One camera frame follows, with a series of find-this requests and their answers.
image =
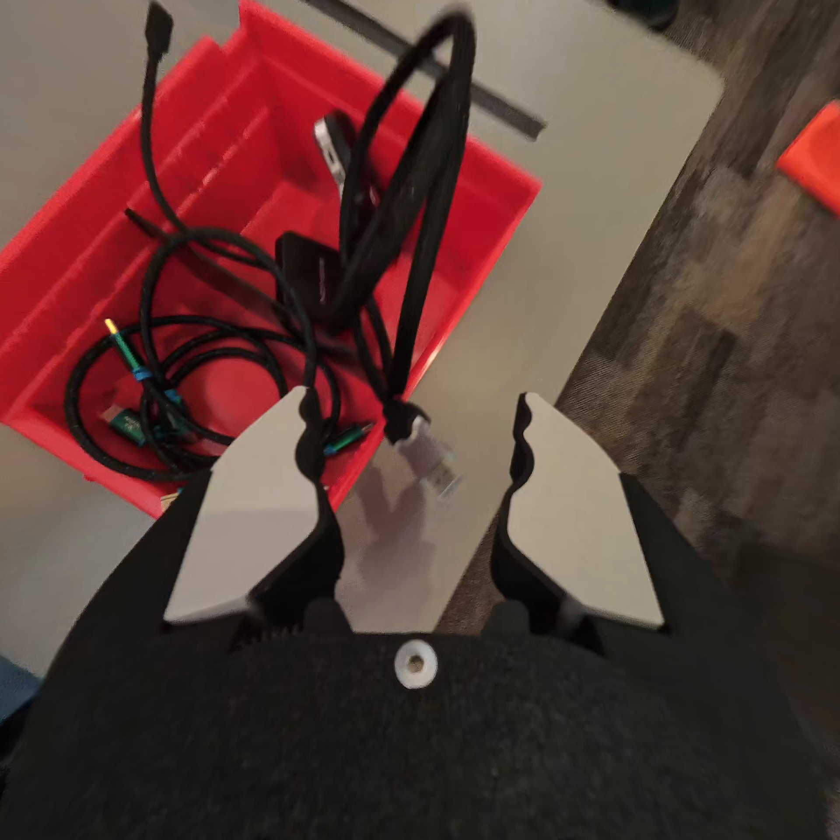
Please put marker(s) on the orange floor marker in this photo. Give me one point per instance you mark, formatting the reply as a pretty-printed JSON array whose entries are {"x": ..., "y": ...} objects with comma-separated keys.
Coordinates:
[{"x": 814, "y": 158}]

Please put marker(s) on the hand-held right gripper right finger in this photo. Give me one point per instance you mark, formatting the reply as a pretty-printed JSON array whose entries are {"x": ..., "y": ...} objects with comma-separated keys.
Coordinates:
[{"x": 591, "y": 538}]

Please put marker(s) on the red plastic bin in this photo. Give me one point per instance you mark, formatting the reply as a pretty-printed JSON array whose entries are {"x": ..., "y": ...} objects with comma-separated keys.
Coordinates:
[{"x": 79, "y": 276}]

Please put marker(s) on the black usb hub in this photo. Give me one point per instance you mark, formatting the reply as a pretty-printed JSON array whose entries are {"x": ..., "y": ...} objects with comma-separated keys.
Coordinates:
[{"x": 309, "y": 269}]

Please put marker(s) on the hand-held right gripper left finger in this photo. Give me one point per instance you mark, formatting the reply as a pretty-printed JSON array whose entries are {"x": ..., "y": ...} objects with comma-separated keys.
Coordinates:
[{"x": 250, "y": 525}]

